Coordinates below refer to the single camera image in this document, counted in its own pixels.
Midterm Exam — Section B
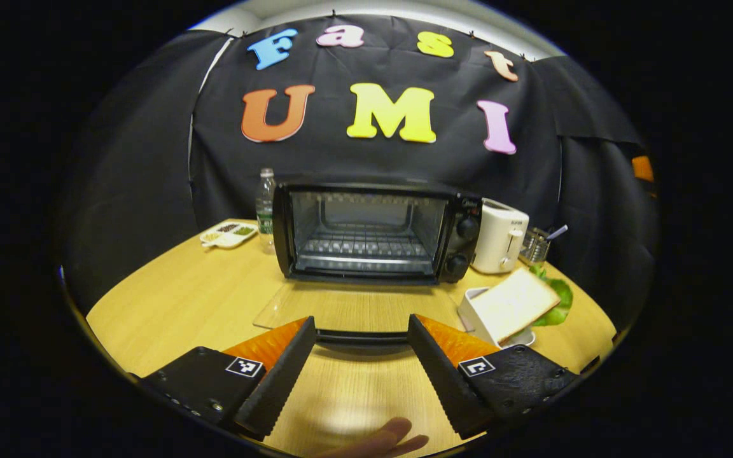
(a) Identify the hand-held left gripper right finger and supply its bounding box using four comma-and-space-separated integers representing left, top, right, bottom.
407, 313, 580, 441

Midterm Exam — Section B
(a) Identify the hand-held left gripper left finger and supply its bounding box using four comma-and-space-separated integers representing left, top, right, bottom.
139, 316, 318, 440

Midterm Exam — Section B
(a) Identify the lettuce bread sandwich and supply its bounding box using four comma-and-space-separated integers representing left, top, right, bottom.
470, 264, 575, 347

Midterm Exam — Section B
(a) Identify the black electric oven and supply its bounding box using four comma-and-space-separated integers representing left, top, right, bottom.
253, 175, 485, 348

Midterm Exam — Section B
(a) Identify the white square plate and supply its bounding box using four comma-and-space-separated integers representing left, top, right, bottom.
457, 286, 536, 349

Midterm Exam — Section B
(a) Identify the white toaster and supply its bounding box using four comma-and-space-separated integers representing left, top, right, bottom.
471, 198, 530, 275

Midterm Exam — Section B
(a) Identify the white divided snack tray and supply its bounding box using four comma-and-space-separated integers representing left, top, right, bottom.
199, 220, 258, 249

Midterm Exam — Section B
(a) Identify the clear plastic water bottle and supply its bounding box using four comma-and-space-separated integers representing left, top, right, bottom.
255, 167, 277, 253

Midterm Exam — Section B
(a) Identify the small wire basket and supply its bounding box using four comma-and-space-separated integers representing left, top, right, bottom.
520, 228, 552, 265

